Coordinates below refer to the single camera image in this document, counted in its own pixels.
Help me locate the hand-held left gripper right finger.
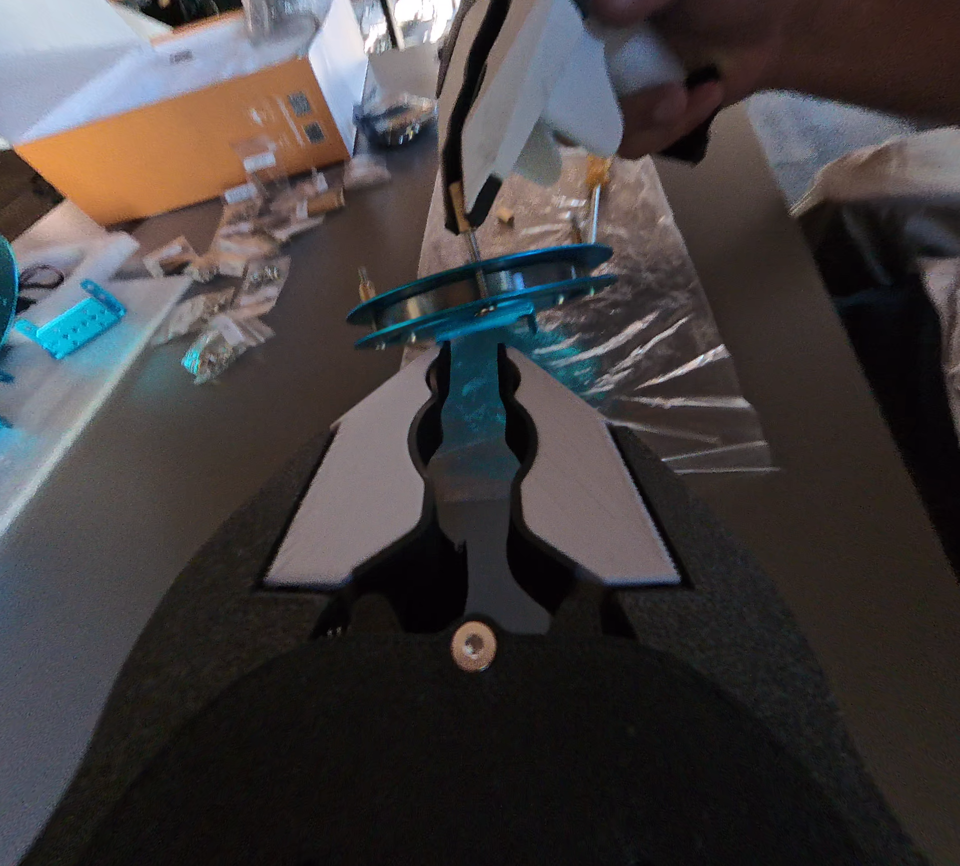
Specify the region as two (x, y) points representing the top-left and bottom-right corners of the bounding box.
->
(501, 348), (682, 589)

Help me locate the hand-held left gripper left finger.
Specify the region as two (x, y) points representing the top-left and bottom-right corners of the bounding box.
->
(264, 350), (445, 589)

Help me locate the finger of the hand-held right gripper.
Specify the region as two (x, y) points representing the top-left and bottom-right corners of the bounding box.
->
(459, 0), (573, 217)
(437, 0), (546, 234)

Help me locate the blue metal turntable disc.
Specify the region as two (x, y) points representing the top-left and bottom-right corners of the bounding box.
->
(346, 245), (618, 351)

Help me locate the person's right forearm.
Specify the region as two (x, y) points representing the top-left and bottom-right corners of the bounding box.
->
(795, 0), (960, 128)

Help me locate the black wrapped bundle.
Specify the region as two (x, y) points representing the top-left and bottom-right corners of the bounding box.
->
(354, 93), (440, 148)

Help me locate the clear plastic bag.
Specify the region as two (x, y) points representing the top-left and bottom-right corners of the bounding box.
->
(416, 153), (781, 477)

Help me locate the pile of small screw bags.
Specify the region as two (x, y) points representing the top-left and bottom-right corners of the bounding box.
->
(142, 138), (391, 385)

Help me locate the white foam sheet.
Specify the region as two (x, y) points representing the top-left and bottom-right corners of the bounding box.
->
(0, 202), (196, 529)

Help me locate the orange cardboard box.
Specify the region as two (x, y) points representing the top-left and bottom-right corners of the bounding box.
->
(13, 0), (369, 225)

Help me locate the blue oval plate with servo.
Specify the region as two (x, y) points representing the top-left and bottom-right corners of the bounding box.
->
(0, 236), (20, 349)

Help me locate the orange handled screwdriver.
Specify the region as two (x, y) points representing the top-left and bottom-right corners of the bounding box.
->
(585, 157), (612, 248)

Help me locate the blue metal bracket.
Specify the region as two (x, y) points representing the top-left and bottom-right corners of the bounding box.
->
(15, 279), (127, 360)

